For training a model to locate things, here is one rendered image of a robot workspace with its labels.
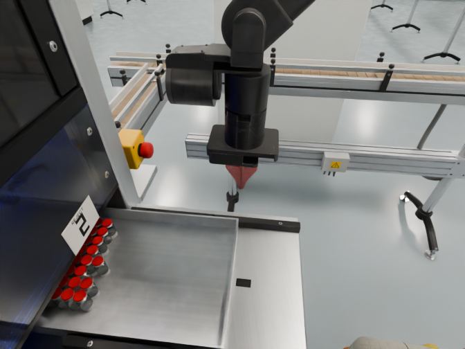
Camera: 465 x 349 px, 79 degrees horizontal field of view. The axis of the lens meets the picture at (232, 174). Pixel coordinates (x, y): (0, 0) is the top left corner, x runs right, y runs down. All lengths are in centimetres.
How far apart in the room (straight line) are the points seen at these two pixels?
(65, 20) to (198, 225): 45
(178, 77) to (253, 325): 43
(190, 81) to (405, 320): 155
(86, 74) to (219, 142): 26
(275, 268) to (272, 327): 12
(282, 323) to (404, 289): 128
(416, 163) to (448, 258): 63
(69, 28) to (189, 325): 52
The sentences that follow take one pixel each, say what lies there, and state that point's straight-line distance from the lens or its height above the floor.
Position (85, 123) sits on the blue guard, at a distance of 54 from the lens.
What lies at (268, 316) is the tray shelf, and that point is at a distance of 57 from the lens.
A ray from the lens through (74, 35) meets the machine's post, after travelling 54.
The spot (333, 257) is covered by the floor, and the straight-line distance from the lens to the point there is 175.
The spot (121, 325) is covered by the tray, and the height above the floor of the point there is 88.
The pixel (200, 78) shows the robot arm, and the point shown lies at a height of 127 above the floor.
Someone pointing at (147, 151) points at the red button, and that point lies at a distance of 70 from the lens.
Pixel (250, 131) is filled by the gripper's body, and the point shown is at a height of 120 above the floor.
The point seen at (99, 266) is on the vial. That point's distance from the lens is 62.
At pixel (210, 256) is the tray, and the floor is 88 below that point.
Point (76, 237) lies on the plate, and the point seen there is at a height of 102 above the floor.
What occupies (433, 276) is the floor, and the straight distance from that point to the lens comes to 193.
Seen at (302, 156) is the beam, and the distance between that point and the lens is 151.
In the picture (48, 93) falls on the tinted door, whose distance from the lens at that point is 49.
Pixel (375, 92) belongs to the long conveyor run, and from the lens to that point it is 136.
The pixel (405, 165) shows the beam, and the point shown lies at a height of 48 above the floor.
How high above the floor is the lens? 141
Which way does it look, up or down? 42 degrees down
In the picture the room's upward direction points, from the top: straight up
